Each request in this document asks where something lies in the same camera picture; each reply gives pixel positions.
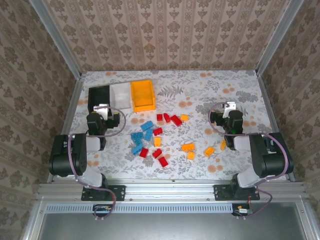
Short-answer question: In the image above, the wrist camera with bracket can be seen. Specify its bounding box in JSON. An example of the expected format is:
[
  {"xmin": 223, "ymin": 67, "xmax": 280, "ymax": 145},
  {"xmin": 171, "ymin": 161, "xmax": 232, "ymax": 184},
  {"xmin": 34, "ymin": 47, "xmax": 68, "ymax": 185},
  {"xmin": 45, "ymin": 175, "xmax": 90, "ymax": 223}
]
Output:
[
  {"xmin": 93, "ymin": 103, "xmax": 113, "ymax": 121},
  {"xmin": 222, "ymin": 100, "xmax": 238, "ymax": 116}
]

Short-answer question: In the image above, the orange plastic bin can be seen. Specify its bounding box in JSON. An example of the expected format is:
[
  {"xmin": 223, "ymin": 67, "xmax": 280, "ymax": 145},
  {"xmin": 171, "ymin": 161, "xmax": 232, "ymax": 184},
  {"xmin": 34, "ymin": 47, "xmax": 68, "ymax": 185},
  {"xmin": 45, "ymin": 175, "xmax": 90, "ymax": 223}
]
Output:
[{"xmin": 130, "ymin": 79, "xmax": 156, "ymax": 113}]

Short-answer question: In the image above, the grey slotted cable duct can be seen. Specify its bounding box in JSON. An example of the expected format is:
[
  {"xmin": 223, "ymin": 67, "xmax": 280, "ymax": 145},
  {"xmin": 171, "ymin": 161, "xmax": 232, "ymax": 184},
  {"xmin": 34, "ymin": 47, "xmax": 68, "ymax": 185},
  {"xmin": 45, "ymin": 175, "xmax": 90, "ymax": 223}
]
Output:
[{"xmin": 45, "ymin": 202, "xmax": 235, "ymax": 214}]

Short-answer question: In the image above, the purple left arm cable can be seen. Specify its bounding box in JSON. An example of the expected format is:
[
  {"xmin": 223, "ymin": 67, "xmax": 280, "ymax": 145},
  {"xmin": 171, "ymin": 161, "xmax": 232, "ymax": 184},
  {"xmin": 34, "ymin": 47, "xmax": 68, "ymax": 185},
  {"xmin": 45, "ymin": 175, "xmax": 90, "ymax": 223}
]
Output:
[{"xmin": 67, "ymin": 106, "xmax": 127, "ymax": 221}]

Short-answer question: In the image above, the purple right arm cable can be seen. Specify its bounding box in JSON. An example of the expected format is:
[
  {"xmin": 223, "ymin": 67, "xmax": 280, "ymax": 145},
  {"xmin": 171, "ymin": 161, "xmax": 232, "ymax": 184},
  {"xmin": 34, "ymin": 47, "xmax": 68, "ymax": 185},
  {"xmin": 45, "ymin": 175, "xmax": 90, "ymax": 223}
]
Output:
[{"xmin": 208, "ymin": 102, "xmax": 294, "ymax": 221}]

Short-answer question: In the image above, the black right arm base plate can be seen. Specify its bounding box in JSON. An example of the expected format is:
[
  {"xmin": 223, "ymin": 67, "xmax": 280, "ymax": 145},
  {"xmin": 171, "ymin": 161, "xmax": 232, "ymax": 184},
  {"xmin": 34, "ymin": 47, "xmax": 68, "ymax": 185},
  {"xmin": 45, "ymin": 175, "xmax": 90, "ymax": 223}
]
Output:
[{"xmin": 213, "ymin": 184, "xmax": 261, "ymax": 202}]

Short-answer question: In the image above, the grey metal panel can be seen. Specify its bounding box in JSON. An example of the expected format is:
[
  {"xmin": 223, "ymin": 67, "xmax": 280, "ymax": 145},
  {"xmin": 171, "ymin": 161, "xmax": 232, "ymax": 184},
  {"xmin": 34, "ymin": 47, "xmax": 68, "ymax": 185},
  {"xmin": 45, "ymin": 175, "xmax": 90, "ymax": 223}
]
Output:
[{"xmin": 37, "ymin": 212, "xmax": 305, "ymax": 240}]

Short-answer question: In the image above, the aluminium lower frame bar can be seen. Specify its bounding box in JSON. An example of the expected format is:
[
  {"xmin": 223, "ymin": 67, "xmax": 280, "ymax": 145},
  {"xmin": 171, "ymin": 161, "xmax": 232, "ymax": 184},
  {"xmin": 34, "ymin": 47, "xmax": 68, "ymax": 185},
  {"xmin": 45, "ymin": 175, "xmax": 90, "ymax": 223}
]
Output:
[
  {"xmin": 21, "ymin": 199, "xmax": 48, "ymax": 240},
  {"xmin": 296, "ymin": 197, "xmax": 320, "ymax": 240}
]

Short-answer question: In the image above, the aluminium upright frame post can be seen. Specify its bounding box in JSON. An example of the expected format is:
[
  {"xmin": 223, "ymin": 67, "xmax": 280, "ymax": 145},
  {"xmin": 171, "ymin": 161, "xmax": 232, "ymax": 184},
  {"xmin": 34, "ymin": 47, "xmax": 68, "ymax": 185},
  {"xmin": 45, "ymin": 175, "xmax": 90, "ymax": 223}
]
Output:
[
  {"xmin": 28, "ymin": 0, "xmax": 83, "ymax": 79},
  {"xmin": 254, "ymin": 0, "xmax": 306, "ymax": 77}
]

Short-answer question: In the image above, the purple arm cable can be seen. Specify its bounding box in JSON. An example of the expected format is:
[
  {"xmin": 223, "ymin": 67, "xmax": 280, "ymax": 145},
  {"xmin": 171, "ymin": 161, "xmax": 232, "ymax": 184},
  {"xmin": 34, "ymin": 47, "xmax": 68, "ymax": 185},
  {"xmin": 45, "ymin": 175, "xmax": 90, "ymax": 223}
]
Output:
[
  {"xmin": 208, "ymin": 102, "xmax": 294, "ymax": 221},
  {"xmin": 67, "ymin": 106, "xmax": 127, "ymax": 221}
]

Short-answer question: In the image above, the white plastic bin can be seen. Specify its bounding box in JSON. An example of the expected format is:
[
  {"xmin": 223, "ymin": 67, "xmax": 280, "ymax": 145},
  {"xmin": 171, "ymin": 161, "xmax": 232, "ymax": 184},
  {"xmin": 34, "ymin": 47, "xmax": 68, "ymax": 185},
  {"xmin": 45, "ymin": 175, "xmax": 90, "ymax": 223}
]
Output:
[{"xmin": 109, "ymin": 81, "xmax": 133, "ymax": 112}]

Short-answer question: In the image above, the floral patterned table cover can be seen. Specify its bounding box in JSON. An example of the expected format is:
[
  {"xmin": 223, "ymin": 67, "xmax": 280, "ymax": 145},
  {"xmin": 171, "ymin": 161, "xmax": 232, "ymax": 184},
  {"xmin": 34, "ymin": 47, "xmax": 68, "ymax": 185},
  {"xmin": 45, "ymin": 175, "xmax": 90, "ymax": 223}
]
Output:
[{"xmin": 56, "ymin": 69, "xmax": 288, "ymax": 181}]

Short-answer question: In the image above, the aluminium front frame rail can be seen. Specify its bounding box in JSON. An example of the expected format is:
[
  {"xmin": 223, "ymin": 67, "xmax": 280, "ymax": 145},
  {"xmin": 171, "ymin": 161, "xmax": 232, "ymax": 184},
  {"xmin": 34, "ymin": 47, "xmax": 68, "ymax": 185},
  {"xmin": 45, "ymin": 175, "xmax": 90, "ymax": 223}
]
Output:
[{"xmin": 36, "ymin": 178, "xmax": 308, "ymax": 202}]

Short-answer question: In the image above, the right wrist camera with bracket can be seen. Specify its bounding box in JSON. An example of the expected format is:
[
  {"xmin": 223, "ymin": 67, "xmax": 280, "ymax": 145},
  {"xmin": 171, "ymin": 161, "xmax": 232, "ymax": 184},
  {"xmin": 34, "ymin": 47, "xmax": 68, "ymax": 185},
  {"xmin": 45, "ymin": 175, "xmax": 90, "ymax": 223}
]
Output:
[{"xmin": 222, "ymin": 100, "xmax": 238, "ymax": 116}]

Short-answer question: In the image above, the small black connector board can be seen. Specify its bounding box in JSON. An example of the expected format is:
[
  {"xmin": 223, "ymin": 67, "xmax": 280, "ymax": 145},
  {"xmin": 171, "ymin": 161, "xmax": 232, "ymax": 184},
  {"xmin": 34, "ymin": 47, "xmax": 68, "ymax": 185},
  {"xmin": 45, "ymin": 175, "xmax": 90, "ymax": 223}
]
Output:
[
  {"xmin": 231, "ymin": 203, "xmax": 253, "ymax": 217},
  {"xmin": 92, "ymin": 203, "xmax": 114, "ymax": 218}
]

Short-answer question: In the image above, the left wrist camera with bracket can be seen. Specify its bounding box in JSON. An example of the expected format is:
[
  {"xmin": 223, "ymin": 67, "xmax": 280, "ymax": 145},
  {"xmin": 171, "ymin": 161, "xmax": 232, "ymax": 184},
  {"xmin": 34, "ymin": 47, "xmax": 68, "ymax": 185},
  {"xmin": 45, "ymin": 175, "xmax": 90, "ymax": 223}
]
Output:
[{"xmin": 93, "ymin": 103, "xmax": 113, "ymax": 121}]

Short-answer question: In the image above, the aluminium table side rail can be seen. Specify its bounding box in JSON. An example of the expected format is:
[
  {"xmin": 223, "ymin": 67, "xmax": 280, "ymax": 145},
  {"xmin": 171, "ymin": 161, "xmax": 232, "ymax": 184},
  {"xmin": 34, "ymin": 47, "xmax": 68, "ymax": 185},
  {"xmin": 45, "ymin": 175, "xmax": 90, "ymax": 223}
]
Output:
[
  {"xmin": 255, "ymin": 69, "xmax": 297, "ymax": 183},
  {"xmin": 46, "ymin": 71, "xmax": 88, "ymax": 183}
]

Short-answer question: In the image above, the long red lego brick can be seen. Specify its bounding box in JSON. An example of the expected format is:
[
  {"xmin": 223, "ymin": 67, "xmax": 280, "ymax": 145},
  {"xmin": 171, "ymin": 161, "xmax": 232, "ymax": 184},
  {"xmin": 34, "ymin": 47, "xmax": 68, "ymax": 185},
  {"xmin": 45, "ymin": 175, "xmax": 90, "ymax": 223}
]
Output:
[{"xmin": 170, "ymin": 115, "xmax": 183, "ymax": 128}]

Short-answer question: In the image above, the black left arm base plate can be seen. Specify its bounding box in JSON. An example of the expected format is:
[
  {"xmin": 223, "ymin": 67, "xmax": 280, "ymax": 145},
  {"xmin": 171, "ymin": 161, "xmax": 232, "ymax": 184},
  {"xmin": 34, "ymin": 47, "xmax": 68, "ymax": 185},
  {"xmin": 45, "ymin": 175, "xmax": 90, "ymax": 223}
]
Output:
[{"xmin": 81, "ymin": 184, "xmax": 126, "ymax": 202}]

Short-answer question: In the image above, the black plastic bin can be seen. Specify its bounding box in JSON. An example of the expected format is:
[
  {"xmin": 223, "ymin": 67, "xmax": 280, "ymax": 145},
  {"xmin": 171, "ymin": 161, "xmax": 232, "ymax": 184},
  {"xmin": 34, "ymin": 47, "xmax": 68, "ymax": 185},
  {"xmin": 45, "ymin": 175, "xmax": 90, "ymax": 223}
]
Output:
[{"xmin": 87, "ymin": 84, "xmax": 113, "ymax": 114}]

